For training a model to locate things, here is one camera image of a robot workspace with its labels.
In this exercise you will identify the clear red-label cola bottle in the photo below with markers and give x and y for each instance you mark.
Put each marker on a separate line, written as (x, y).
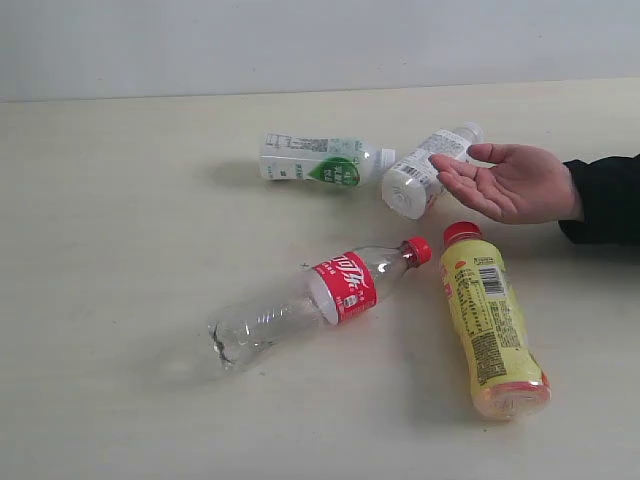
(325, 295)

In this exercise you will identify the yellow juice bottle red cap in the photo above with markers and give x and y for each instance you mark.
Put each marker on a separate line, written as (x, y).
(506, 381)

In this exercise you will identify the person's open hand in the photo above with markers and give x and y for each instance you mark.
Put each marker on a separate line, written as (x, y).
(513, 184)

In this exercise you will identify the white bottle green leaf label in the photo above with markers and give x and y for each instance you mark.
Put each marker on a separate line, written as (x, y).
(341, 161)

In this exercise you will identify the black sleeved forearm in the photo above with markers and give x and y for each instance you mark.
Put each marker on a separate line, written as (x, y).
(609, 193)

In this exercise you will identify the white-label clear tea bottle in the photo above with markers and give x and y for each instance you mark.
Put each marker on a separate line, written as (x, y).
(411, 186)

